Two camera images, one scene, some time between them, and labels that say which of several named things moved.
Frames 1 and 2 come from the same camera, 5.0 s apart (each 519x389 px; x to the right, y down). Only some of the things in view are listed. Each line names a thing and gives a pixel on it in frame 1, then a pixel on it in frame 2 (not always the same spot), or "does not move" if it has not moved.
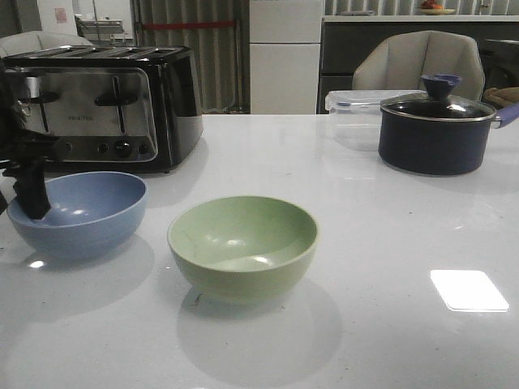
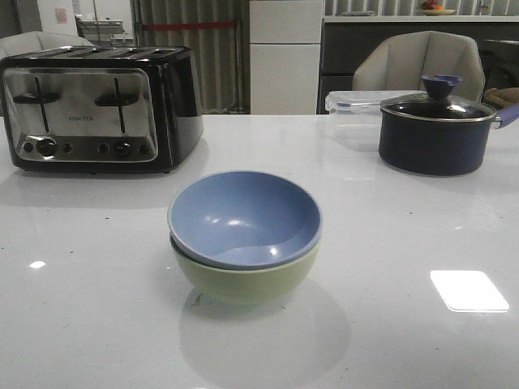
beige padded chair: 398,62 does not move
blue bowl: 91,214 → 244,219
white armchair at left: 31,41 does not move
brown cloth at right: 502,96 does not move
